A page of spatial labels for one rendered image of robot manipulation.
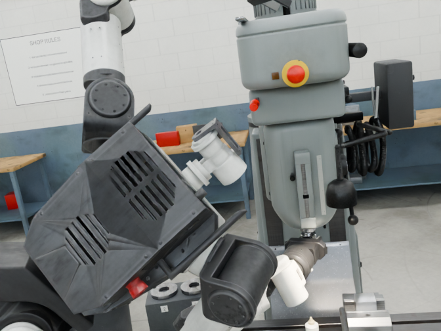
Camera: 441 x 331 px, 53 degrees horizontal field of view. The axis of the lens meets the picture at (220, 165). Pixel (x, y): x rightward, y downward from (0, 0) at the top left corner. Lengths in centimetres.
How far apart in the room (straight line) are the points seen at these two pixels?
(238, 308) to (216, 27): 488
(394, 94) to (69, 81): 501
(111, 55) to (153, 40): 467
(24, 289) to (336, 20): 84
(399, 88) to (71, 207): 108
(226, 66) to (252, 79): 445
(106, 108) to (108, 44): 18
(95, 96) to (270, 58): 40
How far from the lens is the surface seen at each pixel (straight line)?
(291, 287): 118
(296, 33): 105
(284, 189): 125
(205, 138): 90
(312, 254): 129
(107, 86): 92
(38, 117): 636
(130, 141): 76
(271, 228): 178
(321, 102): 116
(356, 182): 516
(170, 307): 150
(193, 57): 557
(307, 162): 118
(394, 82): 152
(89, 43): 103
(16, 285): 91
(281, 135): 121
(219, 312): 85
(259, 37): 105
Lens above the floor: 183
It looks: 14 degrees down
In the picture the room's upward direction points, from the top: 8 degrees counter-clockwise
